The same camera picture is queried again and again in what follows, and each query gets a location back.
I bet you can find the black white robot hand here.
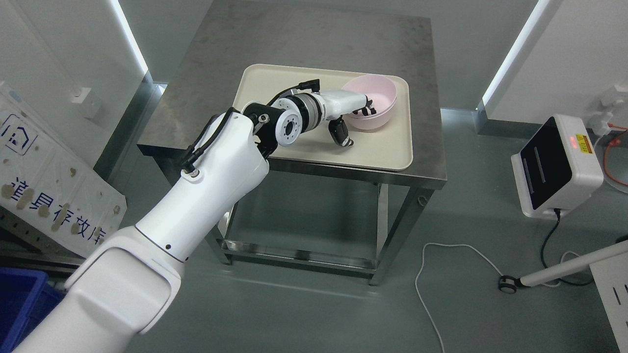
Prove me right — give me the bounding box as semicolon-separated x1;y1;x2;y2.
320;90;377;147

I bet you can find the pink bowl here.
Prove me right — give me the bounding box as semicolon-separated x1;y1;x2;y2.
342;74;397;130

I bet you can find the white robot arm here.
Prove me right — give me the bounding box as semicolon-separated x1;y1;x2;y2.
14;79;321;353

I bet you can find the metal shelf rack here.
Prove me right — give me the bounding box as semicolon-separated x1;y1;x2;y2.
0;206;85;278

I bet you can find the cream plastic tray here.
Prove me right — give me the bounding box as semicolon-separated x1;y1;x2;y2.
233;63;413;171

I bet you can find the steel table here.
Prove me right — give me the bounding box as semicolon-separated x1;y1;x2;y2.
138;0;447;286

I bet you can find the white black device box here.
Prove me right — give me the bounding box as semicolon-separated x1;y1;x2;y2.
511;115;604;220

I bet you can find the white stand leg with caster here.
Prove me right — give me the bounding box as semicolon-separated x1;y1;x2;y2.
498;237;628;294

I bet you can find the white sign board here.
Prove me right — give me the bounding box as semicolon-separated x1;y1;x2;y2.
0;82;127;257

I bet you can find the white panel right corner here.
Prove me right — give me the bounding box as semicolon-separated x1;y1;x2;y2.
590;253;628;353

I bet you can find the blue bin lower left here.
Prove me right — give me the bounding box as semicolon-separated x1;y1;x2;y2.
0;267;62;353

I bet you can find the white floor cable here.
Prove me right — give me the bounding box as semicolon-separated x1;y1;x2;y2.
415;243;504;353

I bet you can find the black power cable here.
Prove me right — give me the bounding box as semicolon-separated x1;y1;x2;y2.
541;209;595;287

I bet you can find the white wall socket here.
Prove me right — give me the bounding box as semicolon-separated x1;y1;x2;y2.
70;87;93;105

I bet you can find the white wall plug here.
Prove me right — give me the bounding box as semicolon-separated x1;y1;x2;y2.
588;85;628;137

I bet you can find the orange cable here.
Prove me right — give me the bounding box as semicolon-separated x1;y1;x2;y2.
603;126;628;188

